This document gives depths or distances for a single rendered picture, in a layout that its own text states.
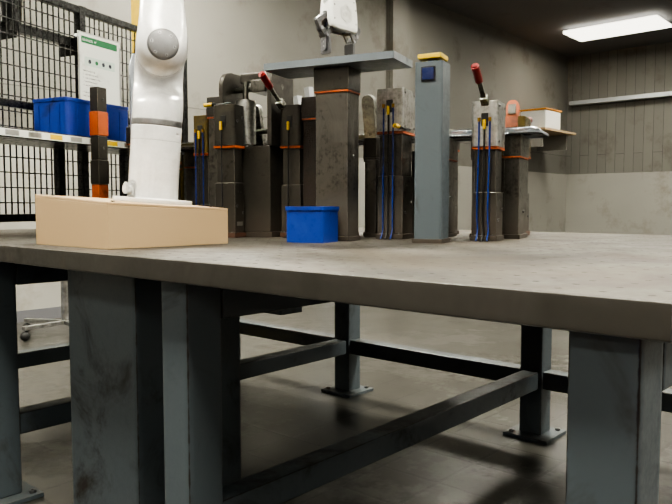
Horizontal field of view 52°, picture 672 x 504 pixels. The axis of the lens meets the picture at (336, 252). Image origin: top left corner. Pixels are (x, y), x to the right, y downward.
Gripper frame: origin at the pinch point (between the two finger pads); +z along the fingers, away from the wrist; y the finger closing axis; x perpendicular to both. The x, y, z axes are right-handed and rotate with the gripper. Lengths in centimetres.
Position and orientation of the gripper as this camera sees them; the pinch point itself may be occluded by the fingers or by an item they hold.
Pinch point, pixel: (338, 53)
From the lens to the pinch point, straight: 187.6
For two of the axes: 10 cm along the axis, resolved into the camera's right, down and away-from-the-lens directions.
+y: 6.6, -0.5, 7.5
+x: -7.5, -0.4, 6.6
